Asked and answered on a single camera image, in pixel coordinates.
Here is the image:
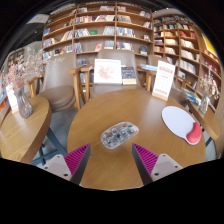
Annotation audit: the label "small white sign card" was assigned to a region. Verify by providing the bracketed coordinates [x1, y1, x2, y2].
[5, 84, 19, 114]

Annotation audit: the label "dark blue book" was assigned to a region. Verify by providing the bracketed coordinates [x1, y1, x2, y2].
[121, 65, 138, 86]

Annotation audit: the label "white mouse pad red rest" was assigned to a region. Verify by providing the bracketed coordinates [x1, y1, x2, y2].
[161, 105, 203, 146]

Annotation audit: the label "glass vase with pink flowers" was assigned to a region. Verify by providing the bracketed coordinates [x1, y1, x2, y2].
[3, 48, 64, 120]

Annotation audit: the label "distant wooden bookshelf unit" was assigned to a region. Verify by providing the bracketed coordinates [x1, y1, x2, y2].
[6, 48, 26, 68]

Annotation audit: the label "white standing sign red print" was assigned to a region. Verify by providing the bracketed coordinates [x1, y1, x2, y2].
[151, 60, 177, 102]

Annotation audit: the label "white framed floral picture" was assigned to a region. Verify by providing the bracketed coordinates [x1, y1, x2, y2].
[93, 58, 123, 85]

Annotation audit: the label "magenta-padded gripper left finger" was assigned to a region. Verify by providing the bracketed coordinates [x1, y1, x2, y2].
[41, 143, 92, 186]

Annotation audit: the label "light blue book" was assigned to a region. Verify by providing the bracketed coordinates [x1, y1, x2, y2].
[139, 63, 158, 73]

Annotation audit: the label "round wooden side table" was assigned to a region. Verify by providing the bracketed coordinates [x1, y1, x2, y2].
[0, 95, 69, 167]
[186, 99, 223, 159]

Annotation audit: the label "wide wooden bookshelf unit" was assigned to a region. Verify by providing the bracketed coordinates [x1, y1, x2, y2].
[41, 1, 154, 63]

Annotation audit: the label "stack of colourful books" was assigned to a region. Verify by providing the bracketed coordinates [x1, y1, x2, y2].
[181, 87, 203, 106]

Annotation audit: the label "transparent computer mouse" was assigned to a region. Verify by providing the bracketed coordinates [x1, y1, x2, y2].
[100, 121, 140, 150]

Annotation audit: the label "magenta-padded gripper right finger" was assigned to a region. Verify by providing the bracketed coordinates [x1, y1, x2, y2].
[131, 143, 184, 186]

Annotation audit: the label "beige armchair wooden arms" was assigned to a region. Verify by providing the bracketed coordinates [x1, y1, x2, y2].
[23, 74, 45, 98]
[80, 49, 148, 101]
[144, 54, 201, 108]
[35, 51, 84, 113]

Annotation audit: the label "white ceiling air unit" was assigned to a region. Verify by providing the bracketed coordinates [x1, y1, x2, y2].
[26, 13, 50, 25]

